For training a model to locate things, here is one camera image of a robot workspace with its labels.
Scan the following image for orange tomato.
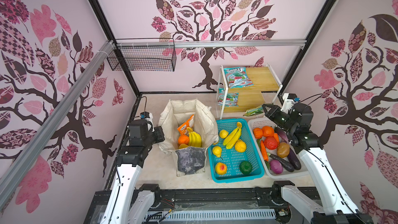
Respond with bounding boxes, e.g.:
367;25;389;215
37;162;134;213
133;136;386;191
262;126;275;138

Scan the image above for white plastic vegetable basket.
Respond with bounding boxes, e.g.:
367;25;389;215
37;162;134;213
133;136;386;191
248;117;309;180

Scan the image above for aluminium frame bar rear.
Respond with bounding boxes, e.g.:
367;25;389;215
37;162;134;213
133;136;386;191
117;39;307;48

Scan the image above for yellow banana bunch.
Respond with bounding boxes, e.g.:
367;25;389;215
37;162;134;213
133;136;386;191
187;127;202;147
223;122;243;149

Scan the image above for brown potato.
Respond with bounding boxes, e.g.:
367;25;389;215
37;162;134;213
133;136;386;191
277;142;290;158

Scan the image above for aluminium frame bar left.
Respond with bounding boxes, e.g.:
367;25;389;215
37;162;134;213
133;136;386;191
1;40;115;207

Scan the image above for orange Fox's candy bag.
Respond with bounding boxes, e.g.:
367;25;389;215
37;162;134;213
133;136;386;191
177;115;194;135

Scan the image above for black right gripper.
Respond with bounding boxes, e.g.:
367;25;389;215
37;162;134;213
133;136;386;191
262;102;295;134

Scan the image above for orange fruit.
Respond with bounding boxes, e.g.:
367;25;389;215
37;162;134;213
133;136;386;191
178;134;190;145

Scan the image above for lower green white candy bag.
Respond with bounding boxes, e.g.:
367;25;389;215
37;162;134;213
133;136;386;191
217;88;239;107

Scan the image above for orange carrot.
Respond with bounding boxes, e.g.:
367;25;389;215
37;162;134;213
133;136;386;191
260;141;268;161

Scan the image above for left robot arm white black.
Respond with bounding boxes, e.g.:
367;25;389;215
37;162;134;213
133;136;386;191
100;114;165;224

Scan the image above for teal plastic fruit basket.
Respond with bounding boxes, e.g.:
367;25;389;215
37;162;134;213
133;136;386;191
208;118;265;183

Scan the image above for purple eggplant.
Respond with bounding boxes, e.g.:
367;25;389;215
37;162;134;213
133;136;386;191
274;127;302;170

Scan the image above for green white candy bag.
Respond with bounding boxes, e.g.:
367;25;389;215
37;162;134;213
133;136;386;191
223;67;254;88
217;88;239;107

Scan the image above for black wire wall basket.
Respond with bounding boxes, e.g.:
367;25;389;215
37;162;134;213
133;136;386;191
107;37;177;72

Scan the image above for orange bell pepper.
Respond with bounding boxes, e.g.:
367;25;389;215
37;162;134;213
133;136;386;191
253;128;263;140

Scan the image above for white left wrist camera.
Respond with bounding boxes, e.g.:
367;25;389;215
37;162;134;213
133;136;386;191
140;112;153;124

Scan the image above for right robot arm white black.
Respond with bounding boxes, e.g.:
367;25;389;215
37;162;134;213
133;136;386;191
262;103;373;224

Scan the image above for purple red onion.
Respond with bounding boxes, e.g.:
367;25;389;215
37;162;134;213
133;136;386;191
269;159;284;175

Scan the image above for green bell pepper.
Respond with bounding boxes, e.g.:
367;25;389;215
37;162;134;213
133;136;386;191
239;161;252;175

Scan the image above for white slotted cable duct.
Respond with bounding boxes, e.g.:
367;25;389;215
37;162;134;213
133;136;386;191
143;209;276;224

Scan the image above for red tomato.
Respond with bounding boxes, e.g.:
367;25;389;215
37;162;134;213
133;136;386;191
264;137;279;150

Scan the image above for yellow green candy bag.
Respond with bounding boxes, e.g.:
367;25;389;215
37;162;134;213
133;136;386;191
244;105;264;117

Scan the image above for cream canvas grocery bag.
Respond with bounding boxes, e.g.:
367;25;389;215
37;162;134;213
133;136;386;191
159;100;219;177

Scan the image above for red yellow peach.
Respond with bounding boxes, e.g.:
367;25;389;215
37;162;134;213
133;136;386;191
215;162;228;175

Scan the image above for white wooden two-tier shelf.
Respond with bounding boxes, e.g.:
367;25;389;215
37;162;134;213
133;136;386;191
216;64;283;119

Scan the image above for aluminium frame bar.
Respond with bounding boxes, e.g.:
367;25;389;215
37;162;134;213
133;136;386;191
1;40;115;207
117;39;307;48

